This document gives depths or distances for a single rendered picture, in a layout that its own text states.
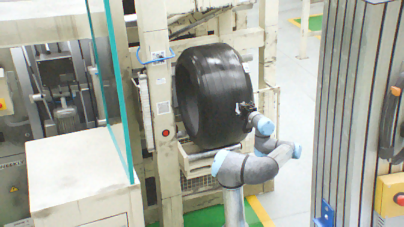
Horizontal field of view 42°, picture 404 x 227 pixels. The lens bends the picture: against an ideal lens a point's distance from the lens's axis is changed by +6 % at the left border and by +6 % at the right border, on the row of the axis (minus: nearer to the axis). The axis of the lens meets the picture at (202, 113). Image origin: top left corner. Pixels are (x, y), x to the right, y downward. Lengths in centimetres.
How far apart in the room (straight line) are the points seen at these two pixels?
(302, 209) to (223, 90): 162
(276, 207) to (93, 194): 216
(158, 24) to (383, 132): 132
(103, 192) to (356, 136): 98
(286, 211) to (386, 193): 223
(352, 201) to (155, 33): 131
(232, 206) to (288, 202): 192
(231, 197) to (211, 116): 64
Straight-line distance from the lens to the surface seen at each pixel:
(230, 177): 200
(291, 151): 228
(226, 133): 270
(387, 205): 178
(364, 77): 155
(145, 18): 254
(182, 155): 280
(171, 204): 307
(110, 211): 209
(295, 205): 399
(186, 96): 314
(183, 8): 286
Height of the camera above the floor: 243
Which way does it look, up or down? 27 degrees down
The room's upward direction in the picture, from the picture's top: 3 degrees counter-clockwise
